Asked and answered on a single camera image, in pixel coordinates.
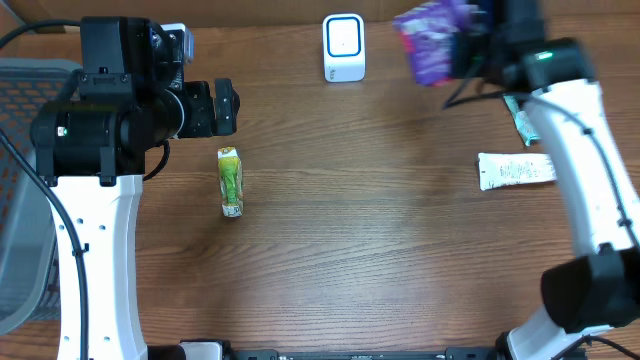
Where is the green yellow snack packet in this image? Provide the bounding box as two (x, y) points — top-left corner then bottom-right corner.
(217, 147), (244, 218)

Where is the purple pad package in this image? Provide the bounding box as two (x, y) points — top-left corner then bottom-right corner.
(392, 0), (477, 86)

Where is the teal wipes packet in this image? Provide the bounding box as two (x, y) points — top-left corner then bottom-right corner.
(503, 95), (540, 147)

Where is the white tube gold cap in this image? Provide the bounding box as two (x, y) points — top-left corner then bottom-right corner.
(478, 153), (556, 191)

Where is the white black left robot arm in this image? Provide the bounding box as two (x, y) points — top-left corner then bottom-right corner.
(30, 17), (239, 360)

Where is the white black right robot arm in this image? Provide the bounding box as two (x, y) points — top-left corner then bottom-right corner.
(453, 0), (639, 359)

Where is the white barcode scanner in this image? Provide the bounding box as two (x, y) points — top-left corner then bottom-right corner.
(322, 13), (366, 83)

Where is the grey plastic basket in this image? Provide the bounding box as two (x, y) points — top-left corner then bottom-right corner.
(1, 58), (79, 334)

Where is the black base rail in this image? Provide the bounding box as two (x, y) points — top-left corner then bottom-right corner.
(147, 338), (510, 360)

